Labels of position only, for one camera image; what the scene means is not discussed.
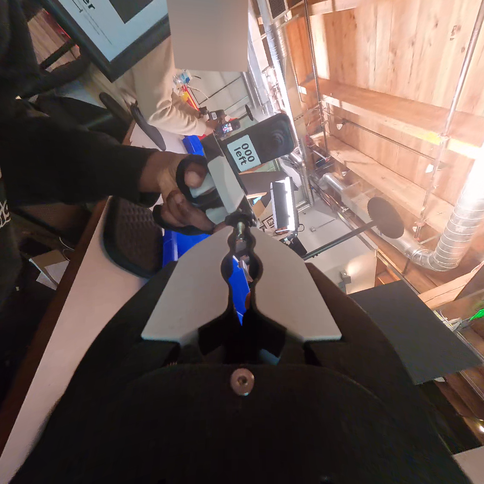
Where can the blue plastic bin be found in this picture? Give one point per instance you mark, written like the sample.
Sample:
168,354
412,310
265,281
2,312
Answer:
181,245
194,145

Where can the black printed sweatshirt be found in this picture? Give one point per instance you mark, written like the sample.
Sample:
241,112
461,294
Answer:
9,264

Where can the small printed tag marker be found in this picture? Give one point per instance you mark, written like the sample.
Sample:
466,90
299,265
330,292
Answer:
269,222

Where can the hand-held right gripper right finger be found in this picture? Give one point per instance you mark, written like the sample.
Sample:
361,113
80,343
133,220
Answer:
298,298

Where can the framed tag sign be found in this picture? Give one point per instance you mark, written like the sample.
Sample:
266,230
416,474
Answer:
113,37

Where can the black flat panel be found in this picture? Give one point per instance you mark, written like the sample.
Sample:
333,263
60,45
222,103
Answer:
408,329

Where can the person's left forearm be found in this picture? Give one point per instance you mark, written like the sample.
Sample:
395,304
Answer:
75,162

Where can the black star knob screw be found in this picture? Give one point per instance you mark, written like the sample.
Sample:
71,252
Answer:
240,219

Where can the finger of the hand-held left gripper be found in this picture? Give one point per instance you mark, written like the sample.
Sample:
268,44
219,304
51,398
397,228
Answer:
227,185

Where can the LED panel light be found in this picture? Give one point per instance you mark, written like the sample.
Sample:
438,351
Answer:
285,202

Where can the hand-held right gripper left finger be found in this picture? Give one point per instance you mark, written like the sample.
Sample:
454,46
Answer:
189,295

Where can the black mesh pad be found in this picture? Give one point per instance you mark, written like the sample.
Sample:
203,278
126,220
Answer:
132,234

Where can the person's left hand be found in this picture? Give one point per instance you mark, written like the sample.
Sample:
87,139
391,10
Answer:
158,174

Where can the black disc on pole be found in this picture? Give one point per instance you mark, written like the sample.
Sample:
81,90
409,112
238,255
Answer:
385,217

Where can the black office chair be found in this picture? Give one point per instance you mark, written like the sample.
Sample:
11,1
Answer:
147,128

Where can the silver ribbed flexible duct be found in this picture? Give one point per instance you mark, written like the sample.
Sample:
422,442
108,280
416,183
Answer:
457,227

